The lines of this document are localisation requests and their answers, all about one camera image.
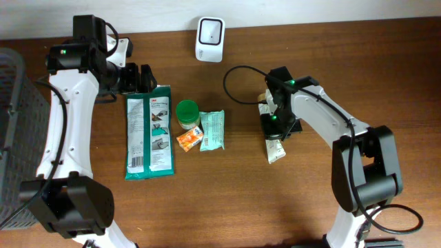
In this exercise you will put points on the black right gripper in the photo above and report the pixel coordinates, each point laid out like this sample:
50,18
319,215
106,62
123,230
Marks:
272,133

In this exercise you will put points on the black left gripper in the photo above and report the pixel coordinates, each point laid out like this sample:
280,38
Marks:
134,87

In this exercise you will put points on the white tube with gold cap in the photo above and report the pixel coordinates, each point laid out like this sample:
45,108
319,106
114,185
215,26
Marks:
274,148

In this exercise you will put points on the green lid glass jar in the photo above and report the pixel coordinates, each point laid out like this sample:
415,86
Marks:
188,115

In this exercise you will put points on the teal wet wipes pack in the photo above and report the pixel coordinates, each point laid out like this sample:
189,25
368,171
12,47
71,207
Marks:
213,124

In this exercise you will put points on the green 3M cloth package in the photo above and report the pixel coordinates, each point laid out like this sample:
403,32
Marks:
149,135

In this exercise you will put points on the small orange juice carton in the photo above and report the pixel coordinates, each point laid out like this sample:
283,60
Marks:
190,139

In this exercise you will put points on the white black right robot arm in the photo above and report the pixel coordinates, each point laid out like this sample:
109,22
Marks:
365,171

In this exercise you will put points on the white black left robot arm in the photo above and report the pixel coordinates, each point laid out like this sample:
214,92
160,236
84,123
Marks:
92,67

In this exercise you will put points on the white barcode scanner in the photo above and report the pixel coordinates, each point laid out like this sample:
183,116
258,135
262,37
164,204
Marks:
210,37

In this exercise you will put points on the dark grey plastic basket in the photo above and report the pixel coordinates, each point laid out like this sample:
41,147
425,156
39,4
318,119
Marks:
24,126

